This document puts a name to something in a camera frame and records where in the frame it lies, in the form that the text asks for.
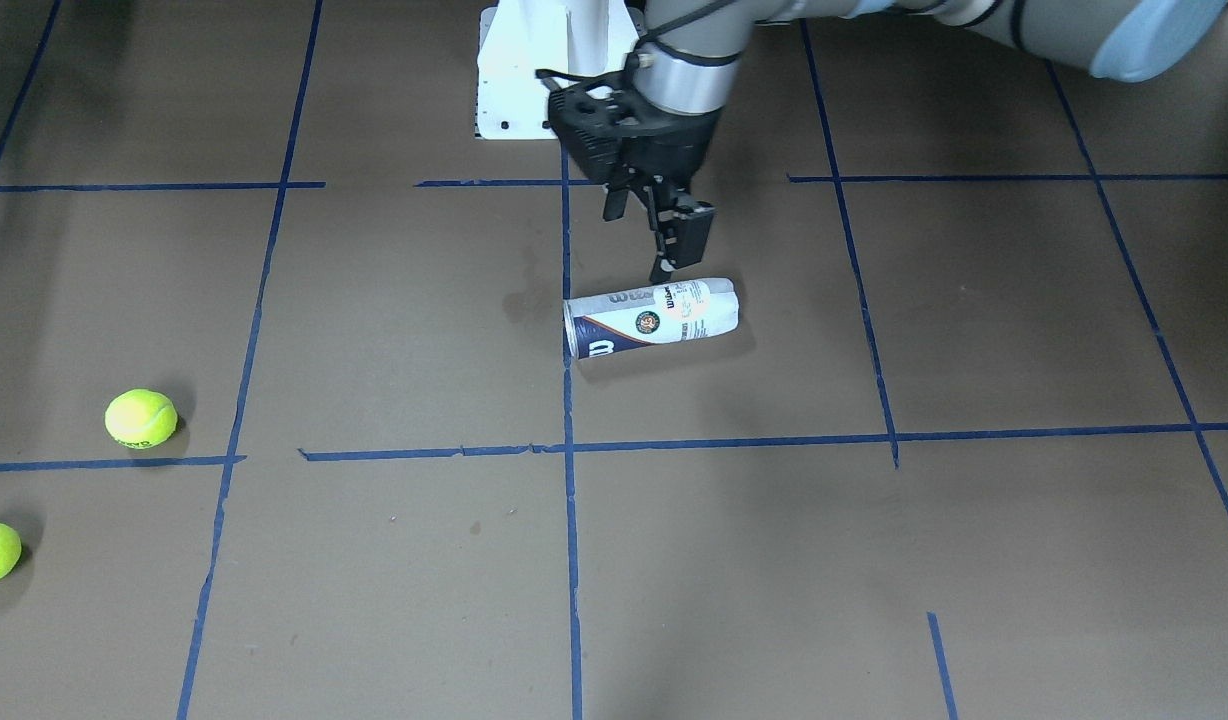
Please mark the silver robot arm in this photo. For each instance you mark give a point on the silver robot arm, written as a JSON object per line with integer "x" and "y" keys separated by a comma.
{"x": 687, "y": 58}

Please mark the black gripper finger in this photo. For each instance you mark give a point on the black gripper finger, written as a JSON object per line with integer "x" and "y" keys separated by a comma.
{"x": 615, "y": 202}
{"x": 681, "y": 227}

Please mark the white tennis ball can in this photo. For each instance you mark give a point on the white tennis ball can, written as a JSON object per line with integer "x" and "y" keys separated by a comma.
{"x": 662, "y": 314}

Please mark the tennis ball near tape cross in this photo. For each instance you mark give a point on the tennis ball near tape cross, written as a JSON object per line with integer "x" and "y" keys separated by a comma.
{"x": 141, "y": 418}

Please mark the white pedestal column with base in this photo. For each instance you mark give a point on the white pedestal column with base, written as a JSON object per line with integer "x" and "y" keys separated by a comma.
{"x": 517, "y": 38}

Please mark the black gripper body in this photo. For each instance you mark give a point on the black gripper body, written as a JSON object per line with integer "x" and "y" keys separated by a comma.
{"x": 680, "y": 143}

